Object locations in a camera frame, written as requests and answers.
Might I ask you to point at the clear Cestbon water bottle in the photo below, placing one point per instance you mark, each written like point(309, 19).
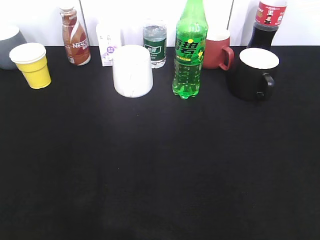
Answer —
point(154, 35)

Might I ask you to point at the yellow paper cup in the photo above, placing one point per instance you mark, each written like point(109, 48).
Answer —
point(30, 59)

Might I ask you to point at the dark cola bottle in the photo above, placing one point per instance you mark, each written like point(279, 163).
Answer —
point(268, 18)

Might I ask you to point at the grey cup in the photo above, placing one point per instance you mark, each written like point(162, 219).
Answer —
point(10, 37)

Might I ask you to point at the black mug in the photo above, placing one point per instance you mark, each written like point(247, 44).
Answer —
point(252, 75)

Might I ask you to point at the white mug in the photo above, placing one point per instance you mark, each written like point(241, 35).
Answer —
point(132, 71)

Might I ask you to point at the white purple milk carton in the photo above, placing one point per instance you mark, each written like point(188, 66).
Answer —
point(109, 39)

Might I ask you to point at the brown Nescafe coffee bottle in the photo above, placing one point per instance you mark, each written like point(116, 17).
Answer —
point(74, 37)

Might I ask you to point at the red mug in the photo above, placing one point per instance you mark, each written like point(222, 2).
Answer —
point(218, 53)

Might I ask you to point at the green Sprite bottle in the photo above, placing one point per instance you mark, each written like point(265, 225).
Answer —
point(190, 44)

